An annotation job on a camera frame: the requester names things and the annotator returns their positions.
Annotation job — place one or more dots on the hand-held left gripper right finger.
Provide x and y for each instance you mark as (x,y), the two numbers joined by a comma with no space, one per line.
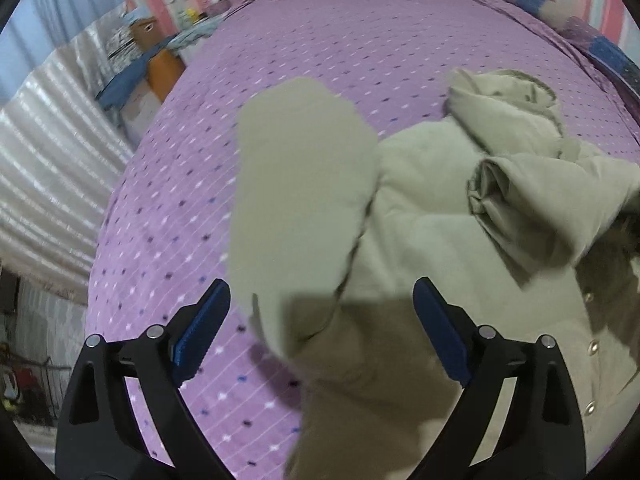
(445,330)

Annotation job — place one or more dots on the purple dotted bed sheet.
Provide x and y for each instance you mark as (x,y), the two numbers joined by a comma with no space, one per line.
(300,45)

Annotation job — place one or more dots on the cardboard box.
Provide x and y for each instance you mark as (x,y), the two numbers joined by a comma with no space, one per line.
(145,32)

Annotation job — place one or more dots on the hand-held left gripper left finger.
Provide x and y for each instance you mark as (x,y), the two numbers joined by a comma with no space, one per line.
(200,330)

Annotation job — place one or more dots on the orange cabinet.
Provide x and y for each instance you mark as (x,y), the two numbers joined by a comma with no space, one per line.
(164,74)

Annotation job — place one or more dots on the beige padded coat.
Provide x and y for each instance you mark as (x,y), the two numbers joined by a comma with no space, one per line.
(425,200)

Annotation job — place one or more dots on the silver white curtain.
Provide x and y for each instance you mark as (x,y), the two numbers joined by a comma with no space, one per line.
(50,160)

